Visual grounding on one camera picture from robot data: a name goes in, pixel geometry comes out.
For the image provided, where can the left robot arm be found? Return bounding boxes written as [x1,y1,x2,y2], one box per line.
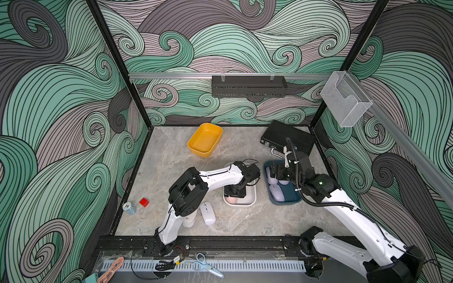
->
[155,161,260,248]

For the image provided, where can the clear mesh wall bin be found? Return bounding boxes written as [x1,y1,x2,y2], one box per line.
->
[320,71,373,128]

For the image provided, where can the aluminium wall rail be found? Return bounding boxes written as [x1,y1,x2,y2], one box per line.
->
[128,72,333,81]

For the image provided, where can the white slotted cable duct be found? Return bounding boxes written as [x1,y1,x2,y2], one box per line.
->
[100,259,307,273]

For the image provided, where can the small clear bottle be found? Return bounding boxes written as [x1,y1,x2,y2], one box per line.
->
[122,202,137,215]

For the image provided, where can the black wall shelf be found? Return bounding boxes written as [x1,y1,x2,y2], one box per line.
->
[211,75,288,99]

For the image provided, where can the black briefcase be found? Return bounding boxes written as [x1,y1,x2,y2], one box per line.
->
[260,120,315,155]

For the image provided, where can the yellow storage box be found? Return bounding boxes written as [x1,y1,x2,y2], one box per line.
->
[187,123,223,158]

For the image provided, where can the pink mouse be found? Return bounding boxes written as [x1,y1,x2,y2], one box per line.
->
[225,197,238,205]

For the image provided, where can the pale lilac white mouse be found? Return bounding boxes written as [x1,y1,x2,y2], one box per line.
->
[199,202,217,226]

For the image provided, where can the white storage box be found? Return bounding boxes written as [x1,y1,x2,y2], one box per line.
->
[223,162,260,207]

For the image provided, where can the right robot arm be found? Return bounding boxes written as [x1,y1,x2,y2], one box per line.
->
[264,152,425,283]

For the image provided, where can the orange cable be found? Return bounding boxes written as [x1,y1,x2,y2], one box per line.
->
[97,256,125,283]

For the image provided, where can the white mouse middle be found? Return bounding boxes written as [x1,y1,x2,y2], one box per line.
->
[182,210,198,228]

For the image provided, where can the blue handled scissors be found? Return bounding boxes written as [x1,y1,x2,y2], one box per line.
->
[192,253,224,278]

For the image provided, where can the dark teal storage box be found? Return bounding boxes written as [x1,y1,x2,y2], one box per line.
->
[263,160,302,206]

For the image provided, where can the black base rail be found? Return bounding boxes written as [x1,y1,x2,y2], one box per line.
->
[95,235,321,258]

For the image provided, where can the small red cube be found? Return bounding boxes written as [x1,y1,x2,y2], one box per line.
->
[139,198,149,208]

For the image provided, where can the purple slim mouse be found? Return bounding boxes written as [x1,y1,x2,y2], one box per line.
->
[269,184,285,202]

